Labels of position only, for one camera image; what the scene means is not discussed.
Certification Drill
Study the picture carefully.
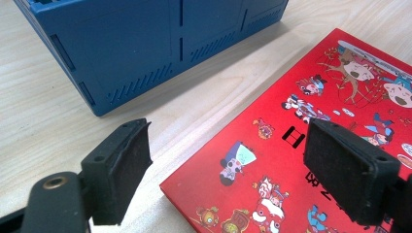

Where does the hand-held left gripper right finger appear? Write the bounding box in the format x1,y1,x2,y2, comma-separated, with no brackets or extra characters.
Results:
303,117,401,227

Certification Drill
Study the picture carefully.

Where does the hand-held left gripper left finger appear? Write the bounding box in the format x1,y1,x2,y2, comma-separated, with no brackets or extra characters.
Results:
81,117,154,226

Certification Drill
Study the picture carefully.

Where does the red picture book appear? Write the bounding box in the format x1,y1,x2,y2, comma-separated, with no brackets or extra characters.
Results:
159,27,412,233

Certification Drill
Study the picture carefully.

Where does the blue plastic file rack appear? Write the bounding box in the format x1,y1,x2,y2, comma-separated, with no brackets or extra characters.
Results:
14,0,290,117

